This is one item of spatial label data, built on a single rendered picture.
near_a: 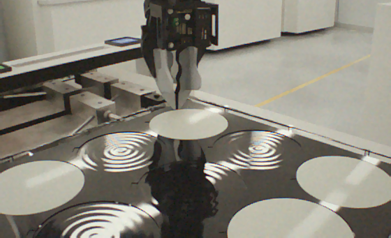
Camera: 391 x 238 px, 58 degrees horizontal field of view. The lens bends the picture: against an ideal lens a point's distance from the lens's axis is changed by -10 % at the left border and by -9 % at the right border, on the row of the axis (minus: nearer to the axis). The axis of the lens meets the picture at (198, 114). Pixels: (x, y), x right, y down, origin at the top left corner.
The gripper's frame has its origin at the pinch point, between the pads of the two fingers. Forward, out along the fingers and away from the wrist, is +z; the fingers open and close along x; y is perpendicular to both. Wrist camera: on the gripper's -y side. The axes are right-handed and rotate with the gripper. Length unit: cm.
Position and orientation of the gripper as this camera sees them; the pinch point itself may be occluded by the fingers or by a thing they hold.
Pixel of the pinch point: (174, 98)
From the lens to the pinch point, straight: 54.5
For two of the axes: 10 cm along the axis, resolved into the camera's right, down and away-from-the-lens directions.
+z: 0.0, 9.3, 3.6
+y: 3.4, 3.4, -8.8
